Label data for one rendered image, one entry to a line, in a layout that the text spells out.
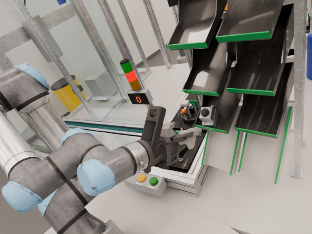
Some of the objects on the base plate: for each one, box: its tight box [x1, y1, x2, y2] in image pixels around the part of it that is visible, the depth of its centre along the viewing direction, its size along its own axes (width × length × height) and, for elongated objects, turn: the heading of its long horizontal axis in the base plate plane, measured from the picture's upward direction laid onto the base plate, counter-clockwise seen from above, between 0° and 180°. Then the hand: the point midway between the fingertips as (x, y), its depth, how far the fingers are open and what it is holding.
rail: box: [140, 165, 202, 198], centre depth 122 cm, size 6×89×11 cm, turn 86°
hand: (186, 125), depth 68 cm, fingers open, 8 cm apart
